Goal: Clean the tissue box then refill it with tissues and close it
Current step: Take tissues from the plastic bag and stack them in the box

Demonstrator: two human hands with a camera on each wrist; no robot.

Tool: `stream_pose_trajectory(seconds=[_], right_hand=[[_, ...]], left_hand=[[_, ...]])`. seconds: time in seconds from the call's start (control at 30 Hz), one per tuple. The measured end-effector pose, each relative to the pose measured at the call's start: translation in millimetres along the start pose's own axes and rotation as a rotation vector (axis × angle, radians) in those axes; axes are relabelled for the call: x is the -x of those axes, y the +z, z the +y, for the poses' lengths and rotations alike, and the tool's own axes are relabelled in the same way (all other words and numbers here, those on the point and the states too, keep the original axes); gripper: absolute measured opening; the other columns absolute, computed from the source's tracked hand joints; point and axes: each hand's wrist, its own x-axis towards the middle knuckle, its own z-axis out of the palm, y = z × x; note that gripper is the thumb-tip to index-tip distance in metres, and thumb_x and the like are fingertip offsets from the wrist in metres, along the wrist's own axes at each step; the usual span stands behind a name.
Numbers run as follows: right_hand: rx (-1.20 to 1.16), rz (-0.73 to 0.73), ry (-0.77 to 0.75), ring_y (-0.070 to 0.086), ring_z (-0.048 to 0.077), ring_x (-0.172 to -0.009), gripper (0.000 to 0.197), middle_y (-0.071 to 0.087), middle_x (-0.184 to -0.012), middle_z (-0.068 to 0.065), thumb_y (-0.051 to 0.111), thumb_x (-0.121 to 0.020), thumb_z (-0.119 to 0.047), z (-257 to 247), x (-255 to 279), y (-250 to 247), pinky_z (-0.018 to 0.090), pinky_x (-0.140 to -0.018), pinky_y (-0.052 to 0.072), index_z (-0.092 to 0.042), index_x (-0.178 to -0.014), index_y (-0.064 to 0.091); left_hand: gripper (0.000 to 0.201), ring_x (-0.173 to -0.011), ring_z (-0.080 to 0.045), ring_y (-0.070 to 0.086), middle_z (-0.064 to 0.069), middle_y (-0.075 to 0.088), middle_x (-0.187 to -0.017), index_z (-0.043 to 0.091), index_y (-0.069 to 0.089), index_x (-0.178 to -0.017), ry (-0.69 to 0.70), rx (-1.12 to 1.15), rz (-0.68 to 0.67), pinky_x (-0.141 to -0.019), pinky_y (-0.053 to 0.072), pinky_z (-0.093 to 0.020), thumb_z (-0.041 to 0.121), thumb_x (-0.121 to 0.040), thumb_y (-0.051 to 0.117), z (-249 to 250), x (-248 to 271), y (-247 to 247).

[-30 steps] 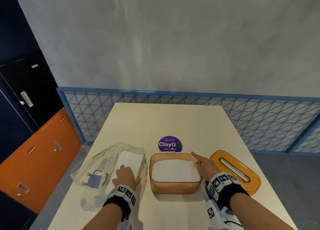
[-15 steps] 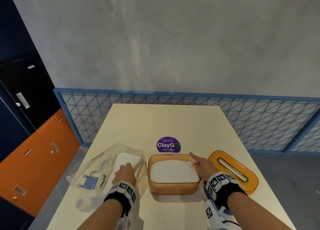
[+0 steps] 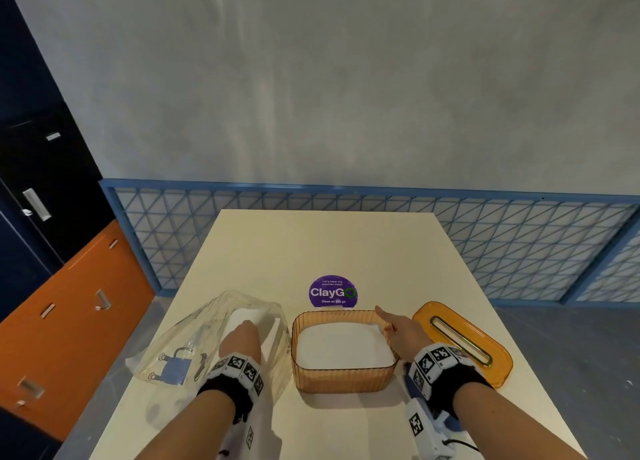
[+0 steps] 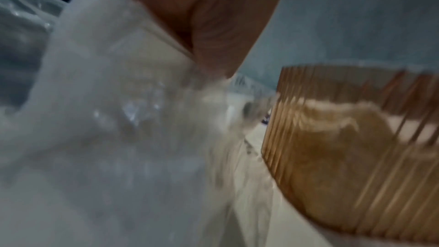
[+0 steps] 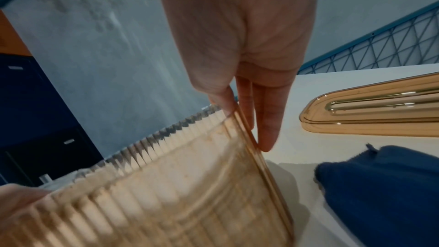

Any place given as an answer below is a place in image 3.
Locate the person's right hand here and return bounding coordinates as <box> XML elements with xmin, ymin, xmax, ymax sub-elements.
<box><xmin>375</xmin><ymin>304</ymin><xmax>433</xmax><ymax>363</ymax></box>

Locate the person's left hand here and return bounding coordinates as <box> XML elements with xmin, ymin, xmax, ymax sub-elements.
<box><xmin>218</xmin><ymin>319</ymin><xmax>262</xmax><ymax>363</ymax></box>

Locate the blue cleaning cloth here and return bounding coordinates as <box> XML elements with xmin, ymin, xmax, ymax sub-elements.
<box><xmin>403</xmin><ymin>364</ymin><xmax>463</xmax><ymax>431</ymax></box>

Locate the white tissue bundle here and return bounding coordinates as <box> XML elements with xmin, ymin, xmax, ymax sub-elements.
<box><xmin>297</xmin><ymin>323</ymin><xmax>396</xmax><ymax>371</ymax></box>

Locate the orange transparent tissue box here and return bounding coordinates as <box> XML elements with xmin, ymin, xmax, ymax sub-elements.
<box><xmin>291</xmin><ymin>309</ymin><xmax>399</xmax><ymax>395</ymax></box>

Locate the cat print tissue pack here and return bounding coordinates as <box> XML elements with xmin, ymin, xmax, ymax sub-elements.
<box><xmin>125</xmin><ymin>289</ymin><xmax>293</xmax><ymax>425</ymax></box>

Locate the person's right forearm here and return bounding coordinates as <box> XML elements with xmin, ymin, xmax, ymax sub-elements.
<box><xmin>452</xmin><ymin>382</ymin><xmax>586</xmax><ymax>460</ymax></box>

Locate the person's left forearm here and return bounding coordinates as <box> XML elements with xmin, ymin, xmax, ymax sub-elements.
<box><xmin>135</xmin><ymin>389</ymin><xmax>236</xmax><ymax>460</ymax></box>

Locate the orange slotted lid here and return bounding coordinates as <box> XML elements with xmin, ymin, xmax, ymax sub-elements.
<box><xmin>412</xmin><ymin>301</ymin><xmax>515</xmax><ymax>389</ymax></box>

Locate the round purple sticker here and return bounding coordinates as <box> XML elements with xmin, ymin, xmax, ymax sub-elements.
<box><xmin>308</xmin><ymin>274</ymin><xmax>359</xmax><ymax>308</ymax></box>

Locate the orange locker cabinet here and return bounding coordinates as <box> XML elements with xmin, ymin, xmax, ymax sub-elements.
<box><xmin>0</xmin><ymin>220</ymin><xmax>155</xmax><ymax>443</ymax></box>

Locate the dark blue locker bank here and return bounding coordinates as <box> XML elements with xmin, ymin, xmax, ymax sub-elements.
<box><xmin>0</xmin><ymin>0</ymin><xmax>116</xmax><ymax>460</ymax></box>

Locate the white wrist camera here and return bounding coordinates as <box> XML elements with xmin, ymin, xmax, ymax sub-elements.
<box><xmin>219</xmin><ymin>419</ymin><xmax>256</xmax><ymax>460</ymax></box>
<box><xmin>405</xmin><ymin>398</ymin><xmax>453</xmax><ymax>460</ymax></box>

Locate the silver bar locker handle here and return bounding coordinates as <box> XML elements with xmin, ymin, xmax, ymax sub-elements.
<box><xmin>21</xmin><ymin>188</ymin><xmax>52</xmax><ymax>222</ymax></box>

